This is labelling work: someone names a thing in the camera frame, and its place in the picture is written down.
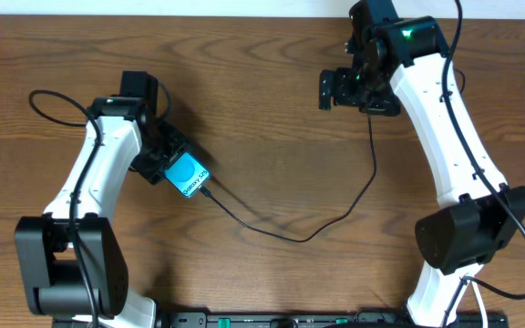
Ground teal screen smartphone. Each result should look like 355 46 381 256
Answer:
165 153 211 198

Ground black charging cable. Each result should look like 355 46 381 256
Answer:
198 113 378 244

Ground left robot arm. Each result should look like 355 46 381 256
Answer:
15 71 209 327

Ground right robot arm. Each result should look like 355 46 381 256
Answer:
319 0 525 327

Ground black left camera cable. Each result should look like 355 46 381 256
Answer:
28 88 104 328

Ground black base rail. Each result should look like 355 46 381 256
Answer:
157 310 510 328

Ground white power strip cord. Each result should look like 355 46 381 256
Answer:
469 280 489 328

